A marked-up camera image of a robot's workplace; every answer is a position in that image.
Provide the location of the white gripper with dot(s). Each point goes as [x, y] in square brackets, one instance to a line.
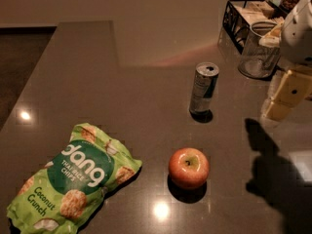
[297, 38]

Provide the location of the silver redbull can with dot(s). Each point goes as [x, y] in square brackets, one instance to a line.
[206, 74]

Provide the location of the clear glass cup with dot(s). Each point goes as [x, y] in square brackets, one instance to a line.
[258, 62]

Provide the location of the red apple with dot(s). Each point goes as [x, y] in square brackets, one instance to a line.
[188, 168]

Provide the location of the green rice chips bag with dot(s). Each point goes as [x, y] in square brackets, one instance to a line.
[62, 196]

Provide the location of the black wire basket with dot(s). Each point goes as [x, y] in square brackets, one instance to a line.
[240, 14]

